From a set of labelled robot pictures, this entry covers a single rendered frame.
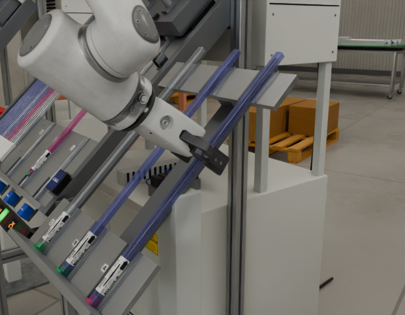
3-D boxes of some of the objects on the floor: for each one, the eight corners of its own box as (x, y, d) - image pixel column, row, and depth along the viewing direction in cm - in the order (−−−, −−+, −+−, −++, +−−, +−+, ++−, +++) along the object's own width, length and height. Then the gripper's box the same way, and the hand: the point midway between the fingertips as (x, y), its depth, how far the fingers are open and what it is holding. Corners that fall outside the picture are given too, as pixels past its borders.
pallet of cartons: (273, 130, 512) (274, 95, 501) (339, 139, 475) (342, 101, 464) (225, 152, 427) (225, 110, 416) (300, 164, 390) (303, 118, 379)
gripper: (87, 116, 72) (165, 168, 83) (148, 137, 58) (231, 195, 69) (112, 75, 73) (187, 131, 84) (178, 86, 59) (255, 152, 71)
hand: (202, 157), depth 76 cm, fingers open, 8 cm apart
